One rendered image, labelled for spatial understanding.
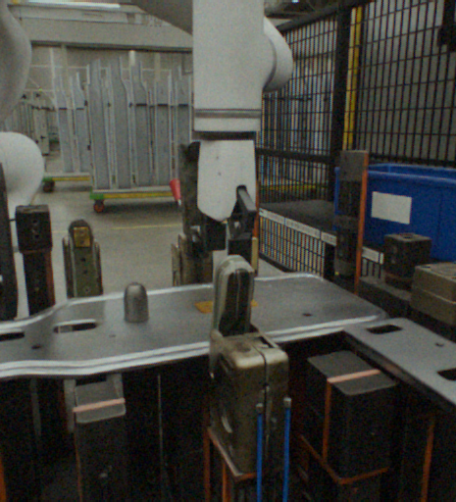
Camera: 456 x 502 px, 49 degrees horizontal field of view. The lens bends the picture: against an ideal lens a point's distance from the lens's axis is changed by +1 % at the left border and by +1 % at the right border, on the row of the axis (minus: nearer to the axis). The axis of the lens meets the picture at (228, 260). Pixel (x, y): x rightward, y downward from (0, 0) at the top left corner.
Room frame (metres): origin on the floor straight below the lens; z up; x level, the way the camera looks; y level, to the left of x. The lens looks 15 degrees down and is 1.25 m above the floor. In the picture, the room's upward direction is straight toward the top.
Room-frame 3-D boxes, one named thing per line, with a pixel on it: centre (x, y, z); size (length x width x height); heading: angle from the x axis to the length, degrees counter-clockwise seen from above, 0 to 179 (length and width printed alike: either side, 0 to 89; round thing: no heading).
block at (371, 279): (0.74, -0.25, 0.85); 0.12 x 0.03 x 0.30; 21
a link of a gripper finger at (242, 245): (0.61, -0.02, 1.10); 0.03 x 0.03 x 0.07; 21
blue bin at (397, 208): (0.93, -0.36, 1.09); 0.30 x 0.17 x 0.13; 31
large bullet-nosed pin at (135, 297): (0.62, 0.12, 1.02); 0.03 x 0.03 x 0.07
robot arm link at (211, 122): (0.66, 0.00, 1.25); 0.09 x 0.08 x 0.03; 21
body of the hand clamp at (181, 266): (0.81, 0.06, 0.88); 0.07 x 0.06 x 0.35; 21
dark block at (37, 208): (0.78, 0.30, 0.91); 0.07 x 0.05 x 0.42; 21
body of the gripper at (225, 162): (0.66, 0.00, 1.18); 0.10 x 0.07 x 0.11; 21
